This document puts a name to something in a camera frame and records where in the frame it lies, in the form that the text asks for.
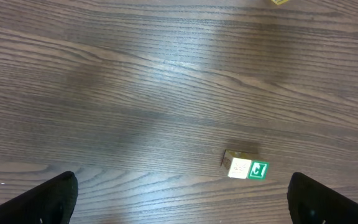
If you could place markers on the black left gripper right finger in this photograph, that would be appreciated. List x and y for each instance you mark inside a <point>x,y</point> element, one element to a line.
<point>310,202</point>

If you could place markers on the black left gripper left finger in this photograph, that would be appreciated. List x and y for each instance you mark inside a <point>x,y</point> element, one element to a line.
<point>52,202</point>

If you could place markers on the blue X letter block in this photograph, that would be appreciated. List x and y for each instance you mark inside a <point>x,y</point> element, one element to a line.
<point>279,2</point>

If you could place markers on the green B letter block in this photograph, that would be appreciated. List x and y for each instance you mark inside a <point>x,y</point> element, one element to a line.
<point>237,164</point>

